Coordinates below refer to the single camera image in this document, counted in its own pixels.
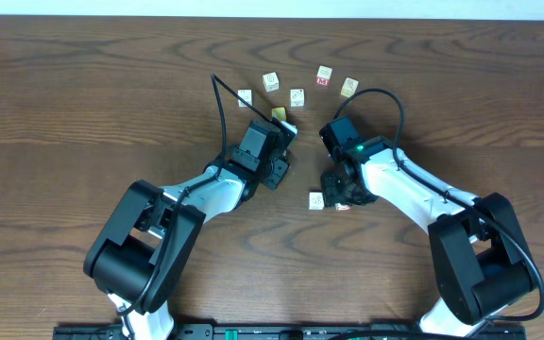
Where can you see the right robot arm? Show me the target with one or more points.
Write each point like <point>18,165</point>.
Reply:
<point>481,260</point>

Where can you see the white block centre top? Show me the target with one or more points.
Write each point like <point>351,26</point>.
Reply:
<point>297,97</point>

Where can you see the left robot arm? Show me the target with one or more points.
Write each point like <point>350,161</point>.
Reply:
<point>138,256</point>

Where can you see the red M letter block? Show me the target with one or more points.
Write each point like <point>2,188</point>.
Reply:
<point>323,76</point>

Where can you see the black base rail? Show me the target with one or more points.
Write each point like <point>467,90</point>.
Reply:
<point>204,331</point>

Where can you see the white block blue side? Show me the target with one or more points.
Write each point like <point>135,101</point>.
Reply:
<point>316,201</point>

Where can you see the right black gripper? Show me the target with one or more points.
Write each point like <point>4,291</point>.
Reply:
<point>331,195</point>

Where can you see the white block upper left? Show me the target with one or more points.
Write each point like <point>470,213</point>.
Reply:
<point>271,82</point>

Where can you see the yellow sided block far right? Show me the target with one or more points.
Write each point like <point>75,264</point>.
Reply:
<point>349,87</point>

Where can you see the leftmost white letter block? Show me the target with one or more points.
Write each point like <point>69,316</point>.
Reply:
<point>246,97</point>

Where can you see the white block red side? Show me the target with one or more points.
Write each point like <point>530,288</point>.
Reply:
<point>342,207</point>

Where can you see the white block below yellow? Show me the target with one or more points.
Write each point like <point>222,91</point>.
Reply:
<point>290,127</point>

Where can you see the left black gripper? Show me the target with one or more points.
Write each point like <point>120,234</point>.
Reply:
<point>281,177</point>

